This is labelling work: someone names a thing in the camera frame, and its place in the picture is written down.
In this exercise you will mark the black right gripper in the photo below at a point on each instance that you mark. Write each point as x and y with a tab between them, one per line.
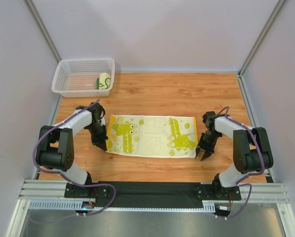
206	145

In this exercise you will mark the white perforated plastic basket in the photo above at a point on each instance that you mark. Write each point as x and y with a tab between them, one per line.
77	77

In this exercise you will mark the aluminium corner post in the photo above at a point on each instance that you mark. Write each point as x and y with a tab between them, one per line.
262	35
42	29

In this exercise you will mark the yellow and cream towel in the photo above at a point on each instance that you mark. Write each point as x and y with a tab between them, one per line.
152	136

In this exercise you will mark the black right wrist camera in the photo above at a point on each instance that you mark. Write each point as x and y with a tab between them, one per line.
208	118

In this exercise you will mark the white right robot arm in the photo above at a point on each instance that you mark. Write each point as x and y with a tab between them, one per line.
252	153

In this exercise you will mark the aluminium front frame rail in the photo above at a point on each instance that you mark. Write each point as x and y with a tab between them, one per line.
255	193

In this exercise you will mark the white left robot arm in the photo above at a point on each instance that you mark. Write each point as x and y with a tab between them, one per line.
54	151

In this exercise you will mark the aluminium left corner post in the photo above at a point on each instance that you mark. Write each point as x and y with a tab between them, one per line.
42	29

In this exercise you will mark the aluminium right corner post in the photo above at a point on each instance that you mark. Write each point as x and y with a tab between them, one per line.
262	35

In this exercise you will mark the green and cream patterned towel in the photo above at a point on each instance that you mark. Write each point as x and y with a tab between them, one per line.
103	81

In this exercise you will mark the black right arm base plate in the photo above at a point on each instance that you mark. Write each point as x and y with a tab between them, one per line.
211	192

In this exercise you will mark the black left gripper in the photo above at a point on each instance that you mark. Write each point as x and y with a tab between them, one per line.
99	138

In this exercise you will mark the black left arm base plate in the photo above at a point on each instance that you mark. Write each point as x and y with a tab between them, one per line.
73	191

